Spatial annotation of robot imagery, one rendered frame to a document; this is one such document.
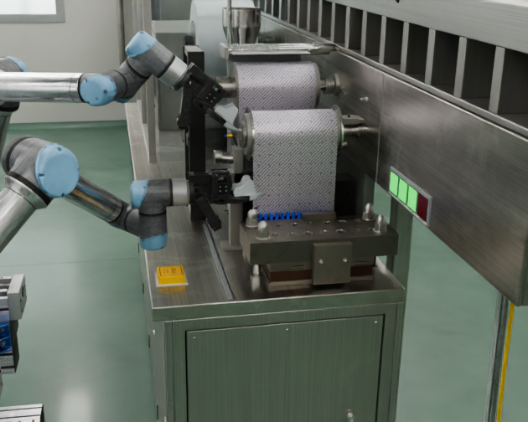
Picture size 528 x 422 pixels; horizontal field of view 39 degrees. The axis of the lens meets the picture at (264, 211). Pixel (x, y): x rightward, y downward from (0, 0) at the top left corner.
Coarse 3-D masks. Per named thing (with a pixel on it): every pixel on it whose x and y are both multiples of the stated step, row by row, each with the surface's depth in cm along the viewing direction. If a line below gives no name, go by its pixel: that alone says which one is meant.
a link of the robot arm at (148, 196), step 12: (144, 180) 198; (156, 180) 199; (168, 180) 199; (132, 192) 196; (144, 192) 196; (156, 192) 196; (168, 192) 197; (132, 204) 197; (144, 204) 197; (156, 204) 197; (168, 204) 199
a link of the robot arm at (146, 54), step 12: (144, 36) 188; (132, 48) 188; (144, 48) 188; (156, 48) 189; (132, 60) 191; (144, 60) 189; (156, 60) 190; (168, 60) 191; (144, 72) 192; (156, 72) 191
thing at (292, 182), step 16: (256, 160) 202; (272, 160) 203; (288, 160) 204; (304, 160) 205; (320, 160) 206; (256, 176) 204; (272, 176) 205; (288, 176) 206; (304, 176) 207; (320, 176) 208; (256, 192) 206; (272, 192) 207; (288, 192) 207; (304, 192) 208; (320, 192) 209; (256, 208) 207; (272, 208) 208; (288, 208) 209; (304, 208) 210; (320, 208) 211
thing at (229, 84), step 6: (216, 78) 223; (222, 78) 223; (228, 78) 224; (234, 78) 224; (222, 84) 222; (228, 84) 223; (234, 84) 223; (228, 90) 223; (234, 90) 223; (228, 96) 225; (234, 96) 225
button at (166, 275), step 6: (162, 270) 198; (168, 270) 198; (174, 270) 198; (180, 270) 198; (162, 276) 194; (168, 276) 195; (174, 276) 195; (180, 276) 195; (162, 282) 195; (168, 282) 195; (174, 282) 195; (180, 282) 196
